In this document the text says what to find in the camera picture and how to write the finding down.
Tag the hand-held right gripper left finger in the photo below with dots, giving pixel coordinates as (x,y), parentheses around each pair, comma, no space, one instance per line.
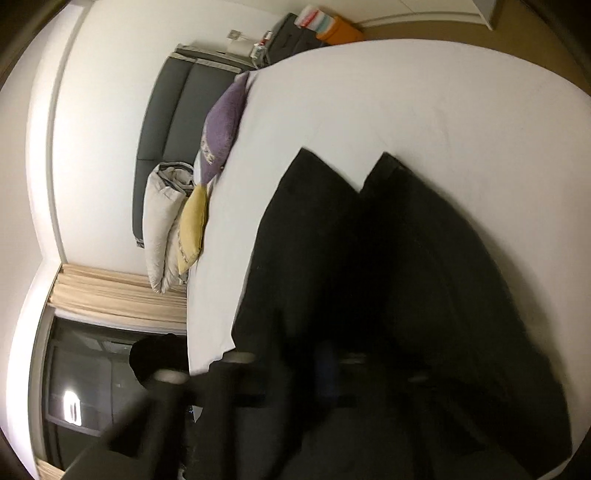
(325,374)

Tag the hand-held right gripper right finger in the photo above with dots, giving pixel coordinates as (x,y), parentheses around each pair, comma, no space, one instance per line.
(415,381)

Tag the black pants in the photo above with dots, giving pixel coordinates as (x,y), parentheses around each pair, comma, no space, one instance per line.
(323,254)

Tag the yellow cushion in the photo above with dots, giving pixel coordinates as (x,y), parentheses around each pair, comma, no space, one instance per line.
(191,226)

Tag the cream curtain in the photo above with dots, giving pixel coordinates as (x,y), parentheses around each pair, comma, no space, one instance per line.
(115,295)
(48,467)

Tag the folded beige duvet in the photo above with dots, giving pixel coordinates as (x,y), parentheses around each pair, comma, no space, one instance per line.
(157,217)

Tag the dark glass window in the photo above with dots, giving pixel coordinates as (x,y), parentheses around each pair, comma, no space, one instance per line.
(83,369)

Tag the purple cushion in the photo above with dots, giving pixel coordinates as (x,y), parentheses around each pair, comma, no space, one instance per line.
(221,120)

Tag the bed with white sheet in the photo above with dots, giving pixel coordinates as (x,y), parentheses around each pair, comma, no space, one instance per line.
(369,101)

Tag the grey padded headboard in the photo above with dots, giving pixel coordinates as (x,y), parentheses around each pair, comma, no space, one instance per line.
(161,120)

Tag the grey nightstand with drawers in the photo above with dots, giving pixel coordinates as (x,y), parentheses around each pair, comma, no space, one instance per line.
(291,41)

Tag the white table lamp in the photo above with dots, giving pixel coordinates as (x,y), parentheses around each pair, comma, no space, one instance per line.
(239,47)

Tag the red and white packet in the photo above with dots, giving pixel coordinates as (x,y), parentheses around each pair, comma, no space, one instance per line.
(265,39)

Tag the orange box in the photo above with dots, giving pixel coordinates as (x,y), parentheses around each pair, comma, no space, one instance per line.
(344,30)

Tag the striped white bucket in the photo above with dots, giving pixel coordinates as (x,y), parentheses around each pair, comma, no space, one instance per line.
(314,18)

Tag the white wardrobe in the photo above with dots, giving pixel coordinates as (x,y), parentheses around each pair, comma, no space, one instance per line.
(489,9)

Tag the wall socket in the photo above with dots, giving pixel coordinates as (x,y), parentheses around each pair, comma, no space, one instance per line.
(236,33)

